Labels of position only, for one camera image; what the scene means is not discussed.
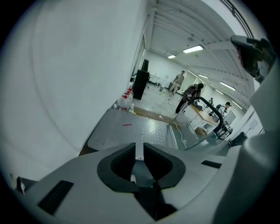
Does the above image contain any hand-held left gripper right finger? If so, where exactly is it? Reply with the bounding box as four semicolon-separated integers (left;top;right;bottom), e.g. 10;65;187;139
143;142;228;212

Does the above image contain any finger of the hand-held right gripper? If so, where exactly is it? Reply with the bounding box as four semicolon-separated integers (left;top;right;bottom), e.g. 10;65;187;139
248;38;280;137
230;35;263;77

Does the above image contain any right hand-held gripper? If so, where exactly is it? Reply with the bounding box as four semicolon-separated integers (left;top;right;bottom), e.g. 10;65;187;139
213;134;280;224

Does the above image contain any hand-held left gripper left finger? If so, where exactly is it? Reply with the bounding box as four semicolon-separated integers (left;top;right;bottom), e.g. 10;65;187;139
21;142;158;224

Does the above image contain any metal platform trolley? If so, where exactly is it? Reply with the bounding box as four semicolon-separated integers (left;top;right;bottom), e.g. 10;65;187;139
87;95;225;158

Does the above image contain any black equipment case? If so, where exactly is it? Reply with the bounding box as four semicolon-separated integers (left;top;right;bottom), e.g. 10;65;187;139
228;131;248;147

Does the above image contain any wooden top desk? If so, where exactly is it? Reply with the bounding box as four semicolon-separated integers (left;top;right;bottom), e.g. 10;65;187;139
192;102;220;132

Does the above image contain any black cabinet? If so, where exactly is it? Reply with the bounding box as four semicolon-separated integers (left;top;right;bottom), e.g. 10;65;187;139
133;58;151;100

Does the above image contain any white cable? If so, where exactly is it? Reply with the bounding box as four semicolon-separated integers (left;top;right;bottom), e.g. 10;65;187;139
165;111;188;150

